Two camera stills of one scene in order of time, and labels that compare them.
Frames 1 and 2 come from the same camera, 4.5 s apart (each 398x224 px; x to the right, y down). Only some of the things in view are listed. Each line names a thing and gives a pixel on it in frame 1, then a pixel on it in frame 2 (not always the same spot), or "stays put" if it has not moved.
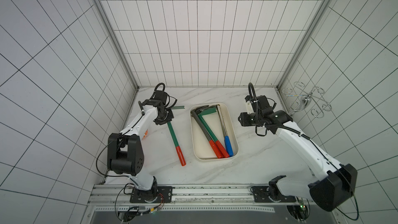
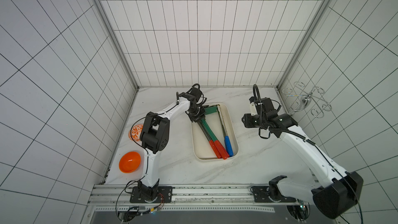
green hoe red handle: (180, 153) → (222, 151)
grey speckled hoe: (213, 143) stays put
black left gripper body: (164, 117) → (196, 113)
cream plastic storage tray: (201, 148) stays put
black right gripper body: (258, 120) stays put
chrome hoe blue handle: (227, 139) stays put
